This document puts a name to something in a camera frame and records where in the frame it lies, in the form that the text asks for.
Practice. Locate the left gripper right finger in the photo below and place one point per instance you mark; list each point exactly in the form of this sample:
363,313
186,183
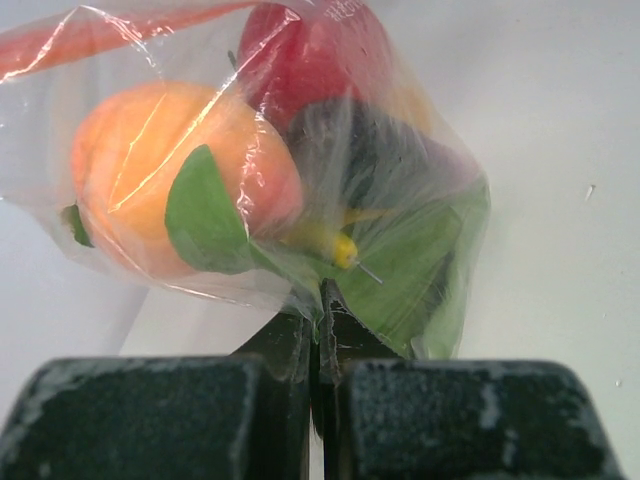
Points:
385,417

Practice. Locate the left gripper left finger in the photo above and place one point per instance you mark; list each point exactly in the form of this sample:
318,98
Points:
244,415

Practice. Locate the green fake lettuce leaf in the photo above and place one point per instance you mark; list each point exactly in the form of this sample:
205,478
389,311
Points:
424,254

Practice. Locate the yellow fake chili pepper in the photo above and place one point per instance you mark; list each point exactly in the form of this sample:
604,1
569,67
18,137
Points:
326,238

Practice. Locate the purple fake eggplant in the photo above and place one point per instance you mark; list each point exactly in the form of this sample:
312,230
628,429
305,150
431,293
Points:
352,155

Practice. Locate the clear zip top bag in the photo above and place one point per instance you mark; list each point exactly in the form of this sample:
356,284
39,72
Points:
56,69

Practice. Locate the orange fake peach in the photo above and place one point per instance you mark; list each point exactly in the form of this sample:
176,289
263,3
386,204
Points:
172,178

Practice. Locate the red fake apple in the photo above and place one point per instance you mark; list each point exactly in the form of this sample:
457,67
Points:
291,56

